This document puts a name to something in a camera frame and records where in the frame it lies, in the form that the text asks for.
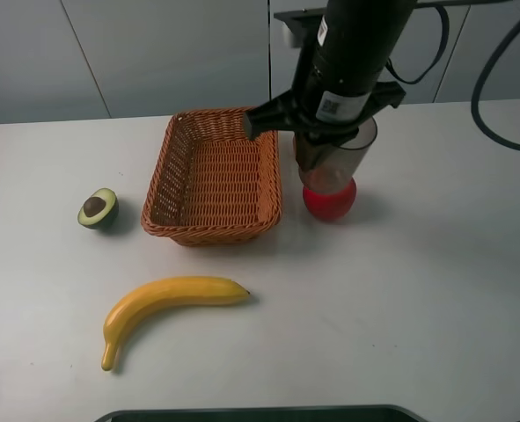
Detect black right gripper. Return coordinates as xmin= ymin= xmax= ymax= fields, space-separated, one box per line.
xmin=243 ymin=1 xmax=416 ymax=170

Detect grey translucent plastic cup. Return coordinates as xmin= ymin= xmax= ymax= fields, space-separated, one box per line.
xmin=298 ymin=118 xmax=377 ymax=195

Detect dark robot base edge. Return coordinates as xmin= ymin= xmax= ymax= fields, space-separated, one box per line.
xmin=98 ymin=404 xmax=424 ymax=422

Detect brown wicker basket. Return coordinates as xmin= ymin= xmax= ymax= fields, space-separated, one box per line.
xmin=141 ymin=107 xmax=282 ymax=246

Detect red apple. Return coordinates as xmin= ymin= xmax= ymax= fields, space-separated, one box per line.
xmin=303 ymin=178 xmax=357 ymax=222

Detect yellow banana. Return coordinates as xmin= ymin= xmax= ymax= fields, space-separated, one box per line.
xmin=101 ymin=276 xmax=251 ymax=371

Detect halved avocado with pit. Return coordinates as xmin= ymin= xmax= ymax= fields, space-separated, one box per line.
xmin=77 ymin=188 xmax=120 ymax=230

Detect thin black cable loop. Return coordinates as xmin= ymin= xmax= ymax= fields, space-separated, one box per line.
xmin=385 ymin=4 xmax=450 ymax=85

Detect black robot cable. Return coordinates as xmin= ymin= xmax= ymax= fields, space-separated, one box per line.
xmin=470 ymin=0 xmax=520 ymax=154

